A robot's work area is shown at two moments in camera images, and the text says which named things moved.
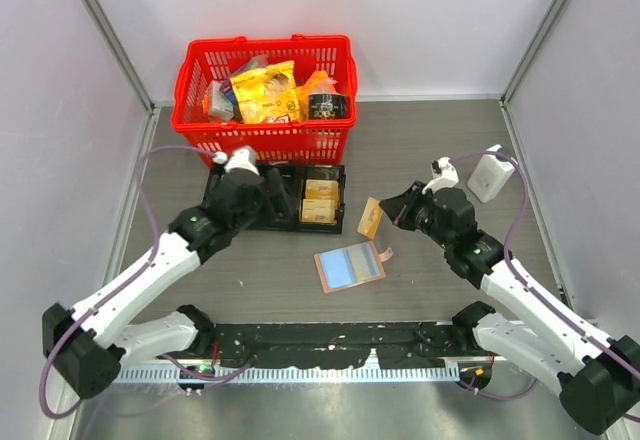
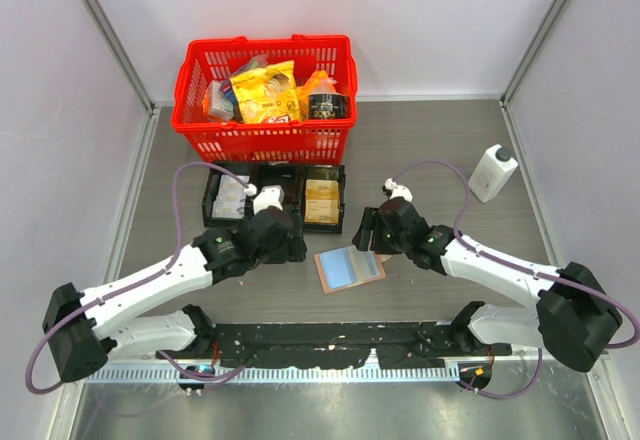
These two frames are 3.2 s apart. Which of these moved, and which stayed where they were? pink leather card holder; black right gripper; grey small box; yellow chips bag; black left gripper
Moved: black right gripper; black left gripper
Stayed: pink leather card holder; grey small box; yellow chips bag
